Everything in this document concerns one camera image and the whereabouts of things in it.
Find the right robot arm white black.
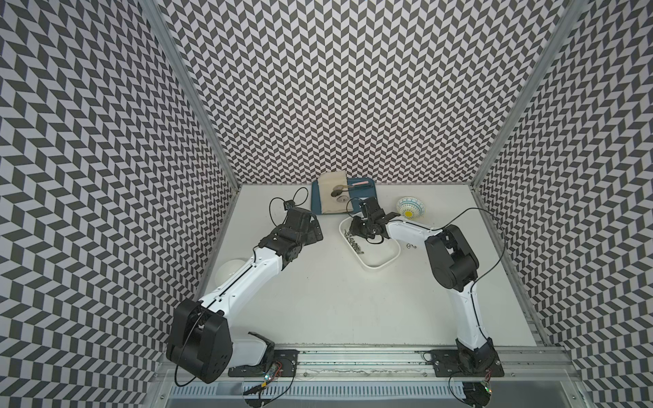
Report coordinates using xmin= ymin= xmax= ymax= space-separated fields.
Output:
xmin=350 ymin=197 xmax=498 ymax=375

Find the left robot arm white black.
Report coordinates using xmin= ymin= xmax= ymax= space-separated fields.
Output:
xmin=166 ymin=207 xmax=323 ymax=384

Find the pile of wing nuts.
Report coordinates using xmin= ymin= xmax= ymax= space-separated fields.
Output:
xmin=343 ymin=231 xmax=364 ymax=255

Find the white storage box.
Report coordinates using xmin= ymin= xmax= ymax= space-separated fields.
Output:
xmin=338 ymin=218 xmax=401 ymax=270

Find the beige folded cloth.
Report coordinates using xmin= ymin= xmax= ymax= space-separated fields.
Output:
xmin=317 ymin=171 xmax=350 ymax=214

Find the blue tray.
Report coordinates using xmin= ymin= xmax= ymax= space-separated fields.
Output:
xmin=310 ymin=177 xmax=379 ymax=216

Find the patterned small bowl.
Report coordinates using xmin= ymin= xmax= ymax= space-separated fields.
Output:
xmin=396 ymin=197 xmax=426 ymax=219

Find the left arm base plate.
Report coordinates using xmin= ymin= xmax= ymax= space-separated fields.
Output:
xmin=228 ymin=348 xmax=299 ymax=378

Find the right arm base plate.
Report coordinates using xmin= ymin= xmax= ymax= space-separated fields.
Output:
xmin=429 ymin=350 xmax=505 ymax=379

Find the aluminium front rail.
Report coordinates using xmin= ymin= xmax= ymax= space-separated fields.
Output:
xmin=152 ymin=343 xmax=583 ymax=384

